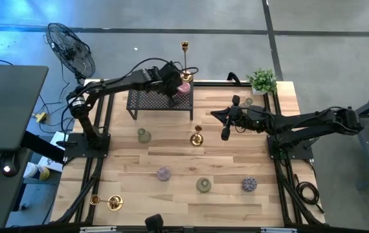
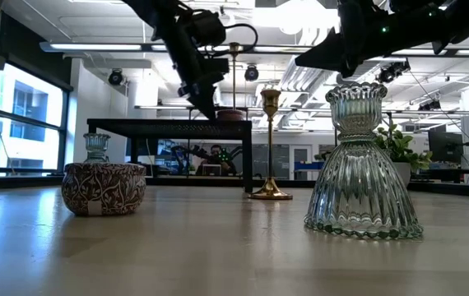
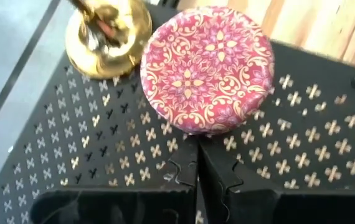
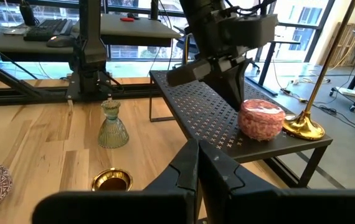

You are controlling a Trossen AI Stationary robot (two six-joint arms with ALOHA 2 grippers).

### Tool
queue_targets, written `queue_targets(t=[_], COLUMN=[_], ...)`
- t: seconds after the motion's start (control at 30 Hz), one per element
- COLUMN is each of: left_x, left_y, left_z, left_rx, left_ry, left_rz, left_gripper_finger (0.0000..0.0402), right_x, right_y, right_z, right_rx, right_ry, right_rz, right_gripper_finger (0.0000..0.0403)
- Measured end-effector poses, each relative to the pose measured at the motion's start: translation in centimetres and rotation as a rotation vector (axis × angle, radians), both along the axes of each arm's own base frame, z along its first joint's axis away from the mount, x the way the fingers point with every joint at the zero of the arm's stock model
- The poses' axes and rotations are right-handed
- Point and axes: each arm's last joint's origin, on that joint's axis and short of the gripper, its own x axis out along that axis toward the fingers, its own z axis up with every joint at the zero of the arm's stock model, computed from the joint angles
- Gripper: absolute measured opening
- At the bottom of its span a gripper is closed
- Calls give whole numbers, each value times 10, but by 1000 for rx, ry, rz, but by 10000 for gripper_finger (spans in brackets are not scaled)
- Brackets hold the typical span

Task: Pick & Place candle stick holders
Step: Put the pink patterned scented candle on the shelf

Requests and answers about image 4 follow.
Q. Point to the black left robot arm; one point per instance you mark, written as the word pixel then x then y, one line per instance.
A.
pixel 91 40

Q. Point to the black cylindrical object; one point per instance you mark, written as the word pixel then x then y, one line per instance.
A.
pixel 28 14

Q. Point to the short brass candlestick holder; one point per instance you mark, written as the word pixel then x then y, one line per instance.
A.
pixel 112 184

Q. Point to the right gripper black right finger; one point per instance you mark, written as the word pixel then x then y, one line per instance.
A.
pixel 258 205

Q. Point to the grey desk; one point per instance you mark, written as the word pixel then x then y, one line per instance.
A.
pixel 127 31

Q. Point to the black perforated metal shelf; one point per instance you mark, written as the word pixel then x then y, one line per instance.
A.
pixel 202 112

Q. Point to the black aluminium table frame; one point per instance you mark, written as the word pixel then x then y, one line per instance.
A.
pixel 25 95

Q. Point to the silver flat device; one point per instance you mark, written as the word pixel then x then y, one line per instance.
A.
pixel 15 30

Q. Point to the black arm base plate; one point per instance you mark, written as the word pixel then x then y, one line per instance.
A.
pixel 74 91

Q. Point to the black keyboard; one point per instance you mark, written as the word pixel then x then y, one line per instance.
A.
pixel 45 29

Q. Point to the black desk leg frame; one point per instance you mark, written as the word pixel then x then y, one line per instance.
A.
pixel 269 59

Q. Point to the small red object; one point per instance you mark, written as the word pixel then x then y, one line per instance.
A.
pixel 127 19

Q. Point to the black computer mouse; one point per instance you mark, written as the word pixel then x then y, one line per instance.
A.
pixel 59 41

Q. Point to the tall brass candlestick holder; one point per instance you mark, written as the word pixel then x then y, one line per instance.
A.
pixel 303 126

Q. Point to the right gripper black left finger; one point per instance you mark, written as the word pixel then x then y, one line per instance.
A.
pixel 152 205

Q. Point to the wooden pallet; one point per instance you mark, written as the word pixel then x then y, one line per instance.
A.
pixel 348 43

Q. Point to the white power strip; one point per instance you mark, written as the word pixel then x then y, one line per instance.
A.
pixel 350 92

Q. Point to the ribbed clear glass candle holder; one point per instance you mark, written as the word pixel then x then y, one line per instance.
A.
pixel 112 130

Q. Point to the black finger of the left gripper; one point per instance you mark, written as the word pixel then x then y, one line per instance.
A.
pixel 242 81
pixel 224 87

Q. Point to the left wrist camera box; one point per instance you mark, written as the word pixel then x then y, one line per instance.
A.
pixel 252 29

